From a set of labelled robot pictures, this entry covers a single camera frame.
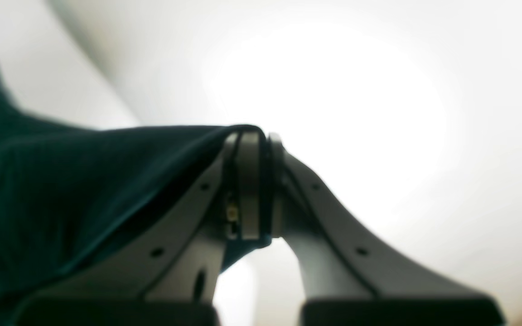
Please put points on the dark teal T-shirt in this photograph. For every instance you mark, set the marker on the dark teal T-shirt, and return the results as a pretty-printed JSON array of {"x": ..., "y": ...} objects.
[{"x": 71, "y": 197}]

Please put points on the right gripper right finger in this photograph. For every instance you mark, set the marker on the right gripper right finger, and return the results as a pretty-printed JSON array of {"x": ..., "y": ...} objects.
[{"x": 350, "y": 276}]

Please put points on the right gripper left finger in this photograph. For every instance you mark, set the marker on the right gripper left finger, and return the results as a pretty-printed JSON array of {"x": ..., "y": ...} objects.
[{"x": 167, "y": 276}]

